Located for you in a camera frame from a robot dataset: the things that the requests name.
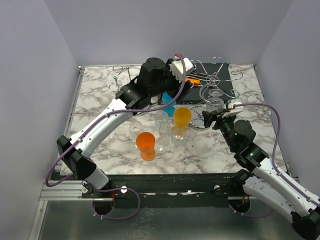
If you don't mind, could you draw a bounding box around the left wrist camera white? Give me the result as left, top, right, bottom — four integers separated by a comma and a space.
169, 53, 195, 83

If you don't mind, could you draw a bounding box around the ribbed clear wine glass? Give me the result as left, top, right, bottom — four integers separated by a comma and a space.
206, 88, 224, 113

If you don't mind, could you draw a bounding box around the clear glass behind centre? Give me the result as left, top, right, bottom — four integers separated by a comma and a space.
154, 110, 169, 129

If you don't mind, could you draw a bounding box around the orange utility knife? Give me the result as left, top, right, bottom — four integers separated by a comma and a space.
185, 78, 201, 85

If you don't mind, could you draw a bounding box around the black front mounting rail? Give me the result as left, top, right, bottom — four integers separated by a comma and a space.
82, 171, 288, 208

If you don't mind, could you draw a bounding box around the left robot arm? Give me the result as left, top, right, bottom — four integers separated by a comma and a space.
56, 53, 195, 198

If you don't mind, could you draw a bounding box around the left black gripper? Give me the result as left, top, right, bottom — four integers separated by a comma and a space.
149, 59, 192, 102

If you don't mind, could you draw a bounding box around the clear glass with reflection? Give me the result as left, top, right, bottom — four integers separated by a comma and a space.
171, 128, 186, 149

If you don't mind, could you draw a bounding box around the dark grey tool tray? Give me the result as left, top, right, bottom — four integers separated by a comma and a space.
177, 62, 235, 105

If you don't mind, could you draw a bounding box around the clear stemmed glass centre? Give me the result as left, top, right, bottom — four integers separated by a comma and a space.
158, 123, 172, 153

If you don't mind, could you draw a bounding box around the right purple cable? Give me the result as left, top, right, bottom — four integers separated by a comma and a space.
229, 102, 320, 218

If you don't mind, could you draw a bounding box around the clear glass far left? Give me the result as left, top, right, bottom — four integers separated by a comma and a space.
128, 120, 143, 140

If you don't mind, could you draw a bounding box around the scroll arm chrome glass rack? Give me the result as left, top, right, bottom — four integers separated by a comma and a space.
189, 56, 243, 131

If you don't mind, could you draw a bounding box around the blue plastic goblet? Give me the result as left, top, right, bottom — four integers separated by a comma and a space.
161, 93, 176, 118

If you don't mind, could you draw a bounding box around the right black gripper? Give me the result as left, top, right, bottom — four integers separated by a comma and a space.
203, 107, 237, 151

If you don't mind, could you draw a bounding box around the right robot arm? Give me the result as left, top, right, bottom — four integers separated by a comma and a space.
202, 110, 320, 240

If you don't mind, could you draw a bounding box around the black metal tool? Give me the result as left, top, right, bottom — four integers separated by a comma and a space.
190, 70, 207, 78

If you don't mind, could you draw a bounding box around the aluminium extrusion frame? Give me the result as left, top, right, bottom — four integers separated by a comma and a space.
29, 66, 86, 240

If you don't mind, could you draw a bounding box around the round ring chrome glass rack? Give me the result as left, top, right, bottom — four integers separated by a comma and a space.
107, 64, 141, 98

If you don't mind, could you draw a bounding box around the orange plastic goblet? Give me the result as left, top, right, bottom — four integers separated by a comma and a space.
135, 132, 156, 161

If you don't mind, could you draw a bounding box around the yellow plastic goblet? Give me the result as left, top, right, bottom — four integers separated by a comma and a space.
172, 107, 192, 132

